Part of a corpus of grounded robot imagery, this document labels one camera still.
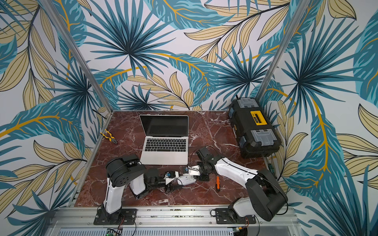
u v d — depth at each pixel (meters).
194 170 0.73
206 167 0.66
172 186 0.78
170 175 0.73
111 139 1.00
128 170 0.53
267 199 0.42
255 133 0.85
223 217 0.73
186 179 0.84
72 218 0.74
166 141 1.01
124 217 0.72
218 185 0.82
